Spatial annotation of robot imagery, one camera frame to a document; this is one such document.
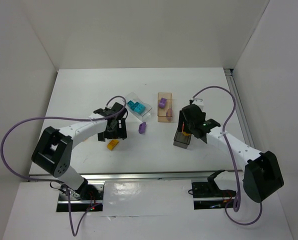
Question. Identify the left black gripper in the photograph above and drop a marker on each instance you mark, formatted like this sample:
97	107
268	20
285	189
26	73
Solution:
113	135

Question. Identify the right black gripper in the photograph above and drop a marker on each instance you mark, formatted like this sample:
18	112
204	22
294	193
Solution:
184	125

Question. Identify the yellow curved lego brick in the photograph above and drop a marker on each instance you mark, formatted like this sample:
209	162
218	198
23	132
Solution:
112	144

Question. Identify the purple flower lego brick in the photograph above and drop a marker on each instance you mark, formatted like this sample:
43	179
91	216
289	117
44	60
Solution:
169	113

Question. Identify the yellow butterfly lego brick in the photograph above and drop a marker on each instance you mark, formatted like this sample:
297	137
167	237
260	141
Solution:
183	131

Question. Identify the purple rounded lego brick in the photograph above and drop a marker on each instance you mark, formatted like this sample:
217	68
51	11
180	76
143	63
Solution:
142	128

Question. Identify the teal rectangular lego brick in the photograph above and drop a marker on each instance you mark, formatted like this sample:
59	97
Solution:
134	106

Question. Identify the small teal lego brick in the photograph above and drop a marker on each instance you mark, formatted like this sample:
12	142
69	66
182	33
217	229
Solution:
130	103

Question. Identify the teal rounded lego brick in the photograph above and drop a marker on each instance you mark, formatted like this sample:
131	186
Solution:
140	109

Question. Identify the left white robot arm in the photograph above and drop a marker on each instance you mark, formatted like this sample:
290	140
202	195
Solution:
53	151

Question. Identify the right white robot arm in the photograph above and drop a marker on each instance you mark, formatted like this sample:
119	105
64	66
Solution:
262	173

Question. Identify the orange translucent container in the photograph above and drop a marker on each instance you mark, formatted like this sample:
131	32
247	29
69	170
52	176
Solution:
161	113

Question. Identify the dark grey translucent container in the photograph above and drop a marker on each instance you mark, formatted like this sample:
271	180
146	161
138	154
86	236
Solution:
181	141

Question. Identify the clear plastic container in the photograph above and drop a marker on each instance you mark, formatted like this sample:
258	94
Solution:
145	115

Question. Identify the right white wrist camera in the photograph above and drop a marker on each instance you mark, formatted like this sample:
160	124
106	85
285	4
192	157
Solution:
197	101

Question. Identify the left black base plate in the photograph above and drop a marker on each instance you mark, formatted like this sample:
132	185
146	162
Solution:
93	200

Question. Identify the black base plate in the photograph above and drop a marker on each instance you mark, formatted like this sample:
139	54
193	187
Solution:
93	200
207	197

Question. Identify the right aluminium rail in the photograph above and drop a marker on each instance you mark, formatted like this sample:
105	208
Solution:
241	110

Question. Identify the aluminium rail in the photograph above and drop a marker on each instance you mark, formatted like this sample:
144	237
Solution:
149	175
241	110

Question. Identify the front aluminium rail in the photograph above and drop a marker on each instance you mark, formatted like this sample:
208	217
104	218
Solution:
149	175

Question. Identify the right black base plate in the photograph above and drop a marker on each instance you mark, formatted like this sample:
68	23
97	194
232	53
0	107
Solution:
207	197

